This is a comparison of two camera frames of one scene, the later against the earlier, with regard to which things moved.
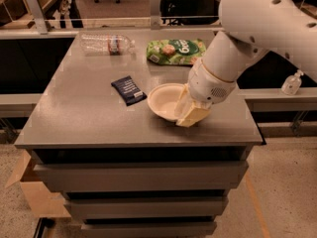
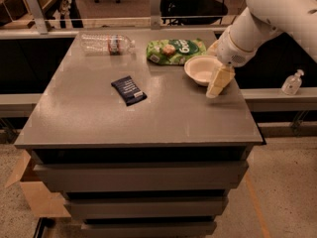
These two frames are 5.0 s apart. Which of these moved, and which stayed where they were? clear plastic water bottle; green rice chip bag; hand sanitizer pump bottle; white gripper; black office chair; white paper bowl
Moved: white paper bowl; white gripper
Stayed: black office chair; hand sanitizer pump bottle; clear plastic water bottle; green rice chip bag
